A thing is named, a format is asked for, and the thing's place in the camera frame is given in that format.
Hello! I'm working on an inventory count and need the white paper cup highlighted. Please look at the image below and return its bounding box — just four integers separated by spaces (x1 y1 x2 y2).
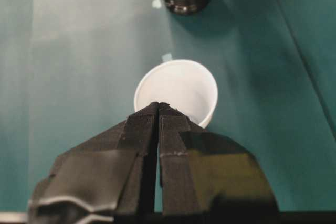
133 60 218 128

